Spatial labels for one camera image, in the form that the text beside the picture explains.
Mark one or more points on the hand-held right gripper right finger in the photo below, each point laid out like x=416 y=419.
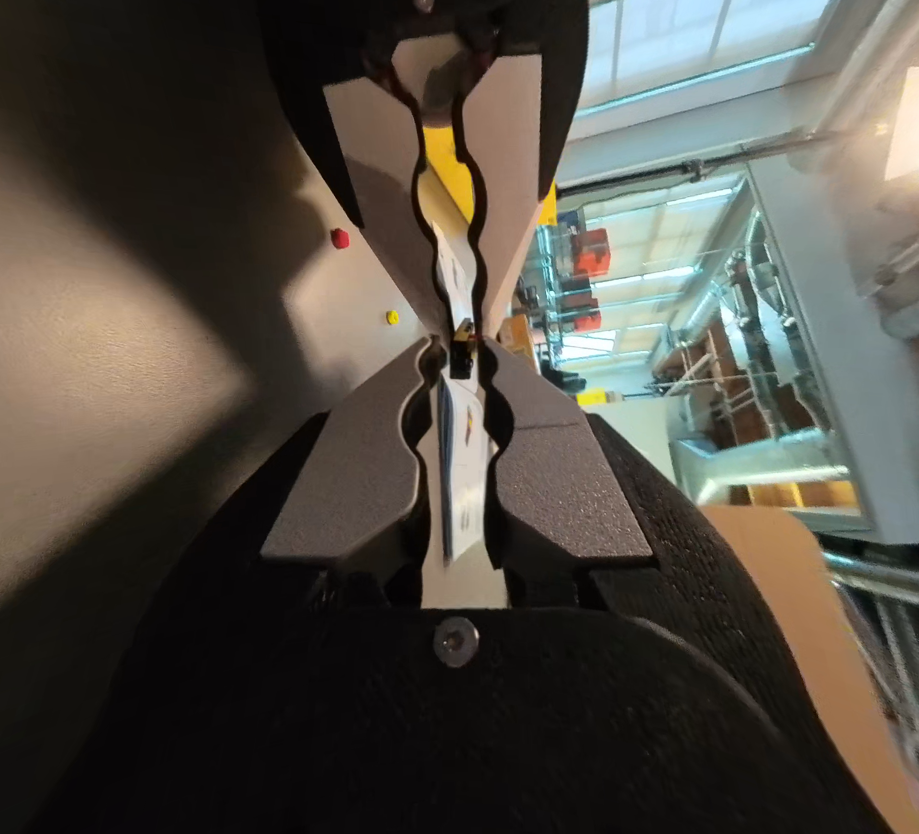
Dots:
x=567 y=489

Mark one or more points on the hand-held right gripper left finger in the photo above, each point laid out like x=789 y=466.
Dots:
x=344 y=482

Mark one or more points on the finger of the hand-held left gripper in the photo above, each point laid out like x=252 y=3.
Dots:
x=380 y=152
x=510 y=152

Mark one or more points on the black lego plate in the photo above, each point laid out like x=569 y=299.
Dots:
x=461 y=356

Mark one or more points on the red lego piece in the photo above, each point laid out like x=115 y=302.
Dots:
x=339 y=238

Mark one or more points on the lego instruction booklet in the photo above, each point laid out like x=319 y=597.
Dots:
x=463 y=475

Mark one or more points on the orange lego box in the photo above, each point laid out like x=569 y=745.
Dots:
x=515 y=337

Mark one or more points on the yellow plastic bin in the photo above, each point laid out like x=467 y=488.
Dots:
x=445 y=180

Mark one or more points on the yellow sign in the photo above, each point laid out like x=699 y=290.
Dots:
x=590 y=398

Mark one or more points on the black office chair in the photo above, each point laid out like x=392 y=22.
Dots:
x=563 y=376

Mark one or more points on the black stand pole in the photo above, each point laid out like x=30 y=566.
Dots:
x=632 y=175

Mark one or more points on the orange and black crate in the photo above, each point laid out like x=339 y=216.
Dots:
x=587 y=319
x=590 y=251

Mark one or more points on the metal shelf rack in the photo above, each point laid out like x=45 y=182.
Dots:
x=578 y=288

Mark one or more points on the large window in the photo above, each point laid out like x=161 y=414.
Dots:
x=718 y=1

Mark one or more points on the light wooden table board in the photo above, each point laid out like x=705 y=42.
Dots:
x=790 y=618

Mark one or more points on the silver ventilation duct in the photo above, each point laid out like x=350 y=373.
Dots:
x=754 y=468

